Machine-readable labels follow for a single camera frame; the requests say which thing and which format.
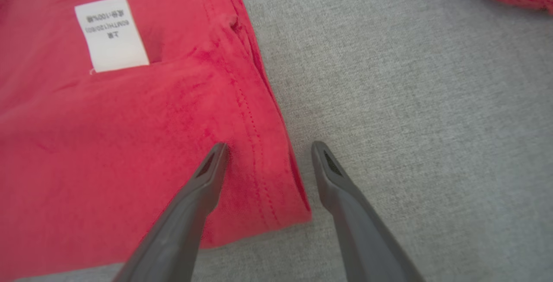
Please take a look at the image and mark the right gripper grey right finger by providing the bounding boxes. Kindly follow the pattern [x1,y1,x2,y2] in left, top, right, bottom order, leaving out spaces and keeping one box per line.
[311,141,426,282]

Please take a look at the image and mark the red jersey with white trim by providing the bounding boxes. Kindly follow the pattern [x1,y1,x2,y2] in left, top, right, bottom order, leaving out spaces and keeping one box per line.
[0,0,312,282]

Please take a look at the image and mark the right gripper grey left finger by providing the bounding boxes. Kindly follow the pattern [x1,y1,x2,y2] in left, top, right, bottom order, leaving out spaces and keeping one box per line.
[113,143,228,282]

